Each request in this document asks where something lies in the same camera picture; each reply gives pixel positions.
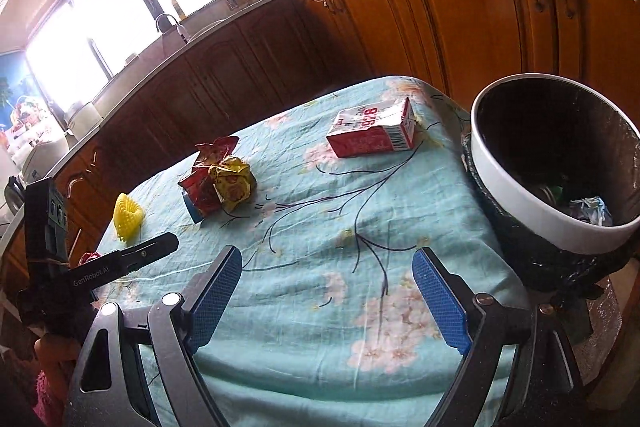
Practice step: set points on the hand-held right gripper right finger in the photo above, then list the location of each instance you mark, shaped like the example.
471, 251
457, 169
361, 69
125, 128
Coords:
440, 302

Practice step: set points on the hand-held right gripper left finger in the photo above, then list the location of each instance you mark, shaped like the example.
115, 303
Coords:
215, 297

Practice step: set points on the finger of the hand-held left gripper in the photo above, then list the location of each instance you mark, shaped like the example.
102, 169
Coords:
155, 244

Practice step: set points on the white rimmed trash bin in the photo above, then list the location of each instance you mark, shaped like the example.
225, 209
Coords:
525, 207

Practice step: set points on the silver wrapper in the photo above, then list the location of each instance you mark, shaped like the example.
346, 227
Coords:
590, 212

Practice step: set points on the red white milk carton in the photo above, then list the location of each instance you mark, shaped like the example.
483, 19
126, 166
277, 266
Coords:
370, 132

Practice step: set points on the person's left forearm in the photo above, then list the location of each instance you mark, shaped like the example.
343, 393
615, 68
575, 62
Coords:
47, 397

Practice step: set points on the person's left hand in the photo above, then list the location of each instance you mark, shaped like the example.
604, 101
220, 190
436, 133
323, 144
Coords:
50, 352

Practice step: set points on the yellow foam fruit net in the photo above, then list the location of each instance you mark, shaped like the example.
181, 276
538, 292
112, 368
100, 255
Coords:
127, 217

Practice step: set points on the blue snack packet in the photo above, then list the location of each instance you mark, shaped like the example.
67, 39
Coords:
192, 209

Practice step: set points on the red snack packet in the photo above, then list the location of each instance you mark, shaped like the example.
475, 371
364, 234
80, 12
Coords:
200, 177

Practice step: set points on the white countertop appliance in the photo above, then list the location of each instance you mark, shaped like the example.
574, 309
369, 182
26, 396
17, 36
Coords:
45, 162

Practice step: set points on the yellow red crumpled wrapper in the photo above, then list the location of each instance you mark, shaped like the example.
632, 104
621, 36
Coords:
232, 184

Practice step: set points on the teal floral tablecloth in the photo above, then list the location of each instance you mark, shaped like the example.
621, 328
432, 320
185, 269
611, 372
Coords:
325, 257

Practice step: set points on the white bucket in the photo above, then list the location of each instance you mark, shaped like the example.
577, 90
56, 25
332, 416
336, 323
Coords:
85, 119

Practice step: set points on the grey shiny stand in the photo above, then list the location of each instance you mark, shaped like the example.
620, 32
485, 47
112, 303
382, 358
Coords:
605, 322

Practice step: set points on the chrome faucet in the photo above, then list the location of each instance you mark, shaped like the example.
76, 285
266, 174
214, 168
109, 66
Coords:
172, 24

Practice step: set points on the kitchen window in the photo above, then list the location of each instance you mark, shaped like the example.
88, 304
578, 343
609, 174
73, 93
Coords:
150, 7

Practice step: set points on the wooden base cabinets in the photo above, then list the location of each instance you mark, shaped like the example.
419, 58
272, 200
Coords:
450, 7

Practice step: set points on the blue wall picture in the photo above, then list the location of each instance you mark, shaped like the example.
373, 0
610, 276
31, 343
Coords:
12, 82

